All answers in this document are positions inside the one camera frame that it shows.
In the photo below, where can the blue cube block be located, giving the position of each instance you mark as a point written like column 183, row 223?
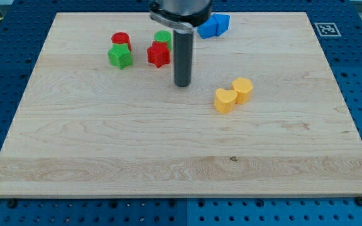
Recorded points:
column 208, row 29

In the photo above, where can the green star block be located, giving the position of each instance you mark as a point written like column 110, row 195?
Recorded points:
column 120, row 56

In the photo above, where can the red circle block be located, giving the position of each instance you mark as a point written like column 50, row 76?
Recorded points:
column 121, row 38

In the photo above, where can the yellow heart block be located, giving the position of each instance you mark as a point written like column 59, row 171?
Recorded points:
column 225, row 100

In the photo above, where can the white fiducial marker tag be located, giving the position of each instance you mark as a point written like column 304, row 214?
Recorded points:
column 327, row 29

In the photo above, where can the red star block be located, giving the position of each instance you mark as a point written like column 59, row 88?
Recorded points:
column 158, row 54

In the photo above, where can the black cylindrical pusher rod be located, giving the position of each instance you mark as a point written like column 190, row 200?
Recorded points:
column 182, row 58

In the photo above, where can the yellow hexagon block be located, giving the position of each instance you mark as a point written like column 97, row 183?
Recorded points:
column 244, row 89

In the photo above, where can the green circle block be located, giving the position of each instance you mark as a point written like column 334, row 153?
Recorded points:
column 164, row 36

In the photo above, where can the blue pentagon block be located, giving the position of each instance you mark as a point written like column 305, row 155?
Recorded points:
column 222, row 21

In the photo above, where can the wooden board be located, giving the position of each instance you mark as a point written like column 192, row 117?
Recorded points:
column 86, row 129

